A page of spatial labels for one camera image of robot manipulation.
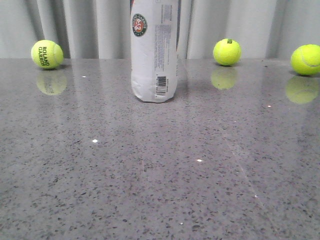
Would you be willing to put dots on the white blue tennis ball can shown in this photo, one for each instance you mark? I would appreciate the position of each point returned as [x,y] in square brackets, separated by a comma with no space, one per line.
[154,38]

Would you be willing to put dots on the Wilson yellow tennis ball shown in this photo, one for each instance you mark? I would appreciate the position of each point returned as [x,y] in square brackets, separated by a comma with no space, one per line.
[227,52]

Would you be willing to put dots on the Roland Garros yellow tennis ball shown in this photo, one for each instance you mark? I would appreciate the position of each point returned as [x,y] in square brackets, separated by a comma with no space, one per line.
[47,54]

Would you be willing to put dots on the plain yellow tennis ball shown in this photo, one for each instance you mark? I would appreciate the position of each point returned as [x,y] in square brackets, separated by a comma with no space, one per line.
[305,60]

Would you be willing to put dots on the white pleated curtain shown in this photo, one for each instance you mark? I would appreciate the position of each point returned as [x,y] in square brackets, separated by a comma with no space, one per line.
[100,29]

